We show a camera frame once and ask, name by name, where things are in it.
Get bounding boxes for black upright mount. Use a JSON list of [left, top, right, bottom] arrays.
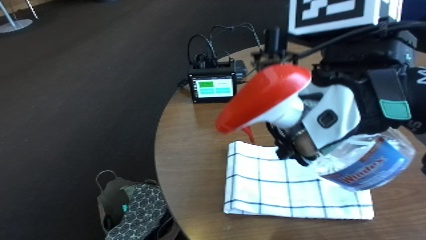
[[252, 26, 299, 67]]

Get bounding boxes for white cube with black markers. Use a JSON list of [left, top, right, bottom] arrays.
[[288, 0, 405, 36]]

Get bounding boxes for black looped cables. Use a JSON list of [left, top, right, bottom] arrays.
[[185, 22, 264, 69]]

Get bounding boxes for white blue-checked cloth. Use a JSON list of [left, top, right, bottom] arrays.
[[222, 140, 375, 221]]

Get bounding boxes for patterned grey fabric pouch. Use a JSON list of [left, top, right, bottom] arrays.
[[104, 182, 173, 240]]

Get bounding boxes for white palm camera housing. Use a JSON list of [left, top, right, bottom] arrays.
[[301, 83, 363, 152]]

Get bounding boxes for dark bag with handles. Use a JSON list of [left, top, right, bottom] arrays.
[[94, 169, 137, 235]]

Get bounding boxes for small black device with screen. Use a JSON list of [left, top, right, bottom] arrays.
[[188, 60, 246, 104]]

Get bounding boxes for white stand base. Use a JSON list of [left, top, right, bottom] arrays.
[[0, 0, 40, 34]]

